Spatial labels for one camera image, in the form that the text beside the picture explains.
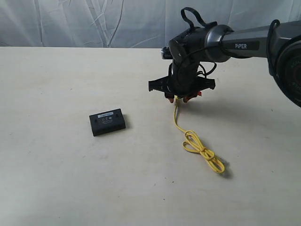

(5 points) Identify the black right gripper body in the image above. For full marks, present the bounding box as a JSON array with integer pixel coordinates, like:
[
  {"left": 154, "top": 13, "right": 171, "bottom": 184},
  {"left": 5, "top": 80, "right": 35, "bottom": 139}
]
[{"left": 148, "top": 60, "right": 216, "bottom": 96}]

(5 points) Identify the yellow ethernet cable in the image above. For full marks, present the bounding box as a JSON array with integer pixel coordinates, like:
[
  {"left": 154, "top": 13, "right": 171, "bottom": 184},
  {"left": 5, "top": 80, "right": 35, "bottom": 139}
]
[{"left": 173, "top": 95, "right": 231, "bottom": 174}]

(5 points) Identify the black network switch box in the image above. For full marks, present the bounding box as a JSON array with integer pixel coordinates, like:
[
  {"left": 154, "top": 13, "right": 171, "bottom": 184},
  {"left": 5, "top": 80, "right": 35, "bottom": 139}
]
[{"left": 89, "top": 108, "right": 126, "bottom": 137}]

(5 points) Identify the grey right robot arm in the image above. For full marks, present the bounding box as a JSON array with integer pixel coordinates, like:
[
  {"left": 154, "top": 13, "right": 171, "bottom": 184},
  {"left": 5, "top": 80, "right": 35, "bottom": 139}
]
[{"left": 148, "top": 20, "right": 301, "bottom": 105}]

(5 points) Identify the grey wrinkled backdrop cloth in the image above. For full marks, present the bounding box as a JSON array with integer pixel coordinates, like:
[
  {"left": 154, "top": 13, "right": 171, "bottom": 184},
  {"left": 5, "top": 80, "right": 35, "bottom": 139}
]
[{"left": 0, "top": 0, "right": 301, "bottom": 48}]

